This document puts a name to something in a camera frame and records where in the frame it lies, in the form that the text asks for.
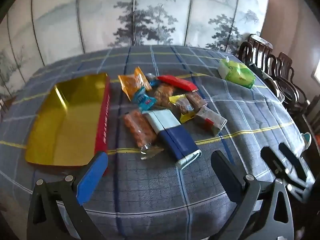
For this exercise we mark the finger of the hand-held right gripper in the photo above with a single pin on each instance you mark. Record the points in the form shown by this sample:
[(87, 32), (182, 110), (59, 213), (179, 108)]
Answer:
[(272, 161), (292, 160)]

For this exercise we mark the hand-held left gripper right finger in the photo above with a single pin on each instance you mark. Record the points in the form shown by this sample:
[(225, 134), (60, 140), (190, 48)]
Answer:
[(228, 177)]

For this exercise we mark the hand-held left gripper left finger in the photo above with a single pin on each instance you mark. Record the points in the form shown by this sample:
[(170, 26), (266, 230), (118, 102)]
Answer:
[(92, 177)]

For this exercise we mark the red and gold tin box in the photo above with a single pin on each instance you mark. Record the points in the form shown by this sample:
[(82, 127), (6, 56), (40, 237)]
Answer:
[(62, 130)]

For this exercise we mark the clear packet with red label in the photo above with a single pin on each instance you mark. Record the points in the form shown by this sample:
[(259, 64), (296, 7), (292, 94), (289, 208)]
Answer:
[(211, 122)]

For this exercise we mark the clear packet of orange nuts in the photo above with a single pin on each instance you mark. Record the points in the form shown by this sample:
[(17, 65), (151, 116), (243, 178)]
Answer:
[(138, 130)]

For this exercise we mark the navy and white cracker packet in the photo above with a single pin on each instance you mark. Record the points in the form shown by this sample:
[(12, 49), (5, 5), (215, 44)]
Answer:
[(175, 137)]

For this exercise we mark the brown cake packet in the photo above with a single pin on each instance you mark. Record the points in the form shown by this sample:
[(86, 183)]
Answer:
[(196, 101)]

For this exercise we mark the yellow edged snack packet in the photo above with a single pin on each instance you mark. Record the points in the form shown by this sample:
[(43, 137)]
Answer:
[(183, 106)]

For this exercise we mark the teal and white snack packet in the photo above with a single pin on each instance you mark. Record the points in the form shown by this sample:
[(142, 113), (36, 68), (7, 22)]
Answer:
[(143, 100)]

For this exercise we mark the orange snack packet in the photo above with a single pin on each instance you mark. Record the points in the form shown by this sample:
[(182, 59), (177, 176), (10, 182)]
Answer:
[(131, 82)]

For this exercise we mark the clear packet of brown cookies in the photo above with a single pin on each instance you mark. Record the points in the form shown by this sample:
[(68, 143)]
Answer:
[(162, 95)]

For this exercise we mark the red snack packet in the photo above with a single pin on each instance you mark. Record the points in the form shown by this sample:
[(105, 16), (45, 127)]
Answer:
[(176, 82)]

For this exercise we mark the small blue candy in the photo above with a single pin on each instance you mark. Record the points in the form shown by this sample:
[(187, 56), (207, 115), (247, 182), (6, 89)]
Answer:
[(153, 80)]

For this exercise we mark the teal shoe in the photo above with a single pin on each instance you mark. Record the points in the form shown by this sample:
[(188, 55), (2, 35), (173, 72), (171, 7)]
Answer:
[(306, 140)]

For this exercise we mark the plaid tablecloth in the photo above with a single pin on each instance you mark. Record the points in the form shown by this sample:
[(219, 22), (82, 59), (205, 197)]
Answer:
[(150, 192)]

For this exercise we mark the black and white object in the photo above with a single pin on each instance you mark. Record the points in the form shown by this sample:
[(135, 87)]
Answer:
[(260, 71)]

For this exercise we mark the green tissue pack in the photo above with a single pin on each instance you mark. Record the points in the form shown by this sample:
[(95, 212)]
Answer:
[(236, 73)]

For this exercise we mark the dark wooden chair with cover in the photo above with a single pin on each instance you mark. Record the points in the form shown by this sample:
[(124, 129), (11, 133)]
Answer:
[(260, 42)]

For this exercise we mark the painted folding screen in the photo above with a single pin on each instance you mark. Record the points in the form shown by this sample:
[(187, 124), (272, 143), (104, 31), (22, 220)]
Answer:
[(125, 17)]

